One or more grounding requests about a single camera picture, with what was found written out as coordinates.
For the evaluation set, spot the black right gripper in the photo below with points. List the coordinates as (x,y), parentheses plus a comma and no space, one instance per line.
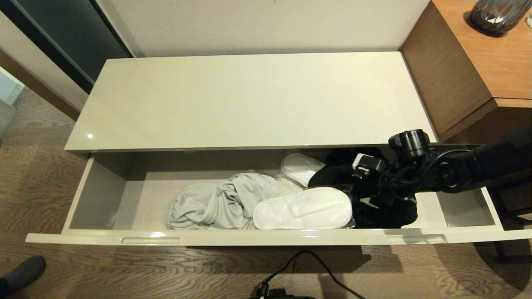
(384,193)

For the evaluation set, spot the black garment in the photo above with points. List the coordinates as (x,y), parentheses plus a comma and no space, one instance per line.
(386,216)

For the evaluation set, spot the white slipper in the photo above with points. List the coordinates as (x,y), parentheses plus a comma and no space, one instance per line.
(301,166)
(303,207)

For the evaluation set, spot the light grey garment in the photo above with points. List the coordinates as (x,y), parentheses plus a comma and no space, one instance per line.
(216,203)

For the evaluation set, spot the glossy beige wide drawer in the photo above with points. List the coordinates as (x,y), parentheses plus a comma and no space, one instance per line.
(133,199)

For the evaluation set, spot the robot base housing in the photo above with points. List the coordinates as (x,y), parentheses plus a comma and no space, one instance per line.
(282,295)

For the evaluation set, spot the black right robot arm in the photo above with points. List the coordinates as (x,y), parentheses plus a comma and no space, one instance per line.
(478,166)

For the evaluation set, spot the black metal stand legs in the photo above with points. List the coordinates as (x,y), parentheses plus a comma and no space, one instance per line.
(511,207)

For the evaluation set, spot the brown wooden desk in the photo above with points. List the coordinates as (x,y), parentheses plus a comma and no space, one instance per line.
(469,62)

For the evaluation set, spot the glossy beige low cabinet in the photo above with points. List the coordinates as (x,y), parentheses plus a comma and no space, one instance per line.
(249,99)

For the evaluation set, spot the dark ribbed glass vase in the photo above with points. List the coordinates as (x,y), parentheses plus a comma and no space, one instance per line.
(494,16)

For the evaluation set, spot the dark glass door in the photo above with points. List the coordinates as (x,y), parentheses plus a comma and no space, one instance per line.
(70,37)

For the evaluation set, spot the dark grey shoe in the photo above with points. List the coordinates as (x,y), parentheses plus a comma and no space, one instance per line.
(23,274)

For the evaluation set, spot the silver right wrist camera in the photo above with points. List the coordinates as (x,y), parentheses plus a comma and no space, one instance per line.
(368,164)

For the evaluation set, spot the brown wooden wall trim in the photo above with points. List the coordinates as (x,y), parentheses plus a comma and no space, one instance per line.
(37,85)

